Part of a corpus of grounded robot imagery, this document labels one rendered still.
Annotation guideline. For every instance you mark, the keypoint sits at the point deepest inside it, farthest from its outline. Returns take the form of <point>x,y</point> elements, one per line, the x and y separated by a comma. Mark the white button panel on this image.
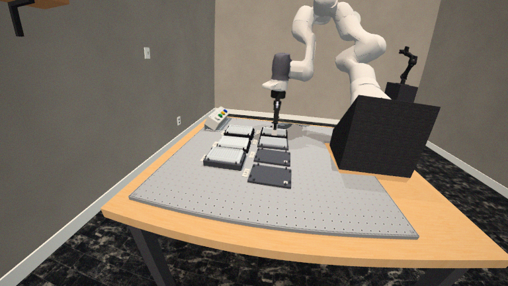
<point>217,120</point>

